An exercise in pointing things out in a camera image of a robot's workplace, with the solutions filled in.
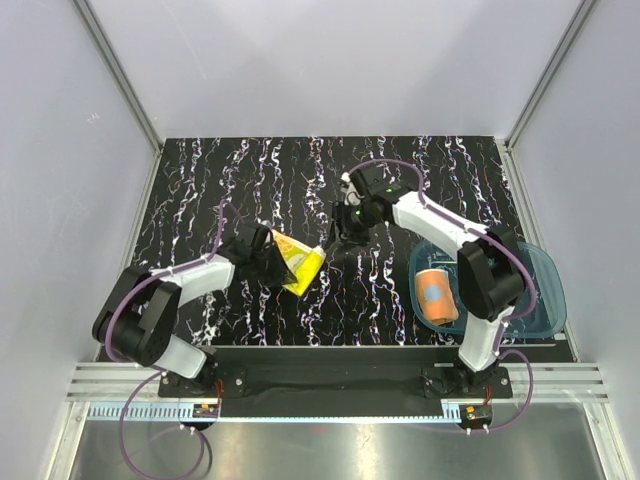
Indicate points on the yellow patterned towel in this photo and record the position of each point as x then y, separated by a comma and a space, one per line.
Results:
303, 261

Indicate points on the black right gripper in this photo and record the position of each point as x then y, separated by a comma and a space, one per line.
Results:
340, 228

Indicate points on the aluminium frame rail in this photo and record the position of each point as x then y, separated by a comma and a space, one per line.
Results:
567, 383

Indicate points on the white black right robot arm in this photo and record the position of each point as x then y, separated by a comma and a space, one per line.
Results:
491, 277

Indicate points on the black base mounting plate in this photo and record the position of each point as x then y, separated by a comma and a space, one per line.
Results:
432, 371

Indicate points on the orange polka dot towel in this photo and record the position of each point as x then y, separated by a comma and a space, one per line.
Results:
435, 297

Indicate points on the grey slotted cable duct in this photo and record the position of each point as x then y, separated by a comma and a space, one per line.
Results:
154, 411

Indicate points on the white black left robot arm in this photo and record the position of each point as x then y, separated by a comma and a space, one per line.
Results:
136, 322

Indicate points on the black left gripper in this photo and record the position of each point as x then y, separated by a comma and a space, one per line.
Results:
281, 275

